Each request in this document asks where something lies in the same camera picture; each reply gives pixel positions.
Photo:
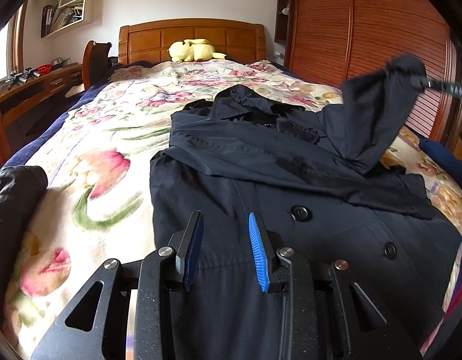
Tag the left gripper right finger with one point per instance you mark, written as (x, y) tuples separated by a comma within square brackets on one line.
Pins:
[(328, 312)]

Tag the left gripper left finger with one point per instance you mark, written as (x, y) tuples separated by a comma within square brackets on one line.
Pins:
[(93, 325)]

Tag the black double-breasted coat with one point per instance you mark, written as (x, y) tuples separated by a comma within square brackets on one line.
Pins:
[(316, 179)]

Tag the navy blue bed sheet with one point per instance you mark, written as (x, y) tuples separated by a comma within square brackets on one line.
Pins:
[(444, 164)]

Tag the floral bed blanket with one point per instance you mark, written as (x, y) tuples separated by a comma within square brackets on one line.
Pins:
[(98, 208)]

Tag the wooden louvred wardrobe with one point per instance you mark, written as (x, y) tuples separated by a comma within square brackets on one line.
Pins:
[(329, 41)]

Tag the dark grey folded garment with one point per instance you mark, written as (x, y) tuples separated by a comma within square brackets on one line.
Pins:
[(21, 189)]

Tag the wooden desk with cabinets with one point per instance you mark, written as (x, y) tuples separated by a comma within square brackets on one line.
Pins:
[(16, 102)]

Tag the wooden chair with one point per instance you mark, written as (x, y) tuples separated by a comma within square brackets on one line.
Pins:
[(95, 63)]

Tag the yellow plush toy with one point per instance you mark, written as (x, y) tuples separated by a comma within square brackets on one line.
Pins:
[(193, 50)]

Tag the red basket on desk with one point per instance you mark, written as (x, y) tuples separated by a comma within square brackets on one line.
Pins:
[(43, 69)]

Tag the window with wooden frame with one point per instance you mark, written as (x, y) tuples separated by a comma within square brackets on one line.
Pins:
[(11, 43)]

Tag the white wall shelf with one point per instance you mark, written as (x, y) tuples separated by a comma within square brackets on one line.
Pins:
[(59, 16)]

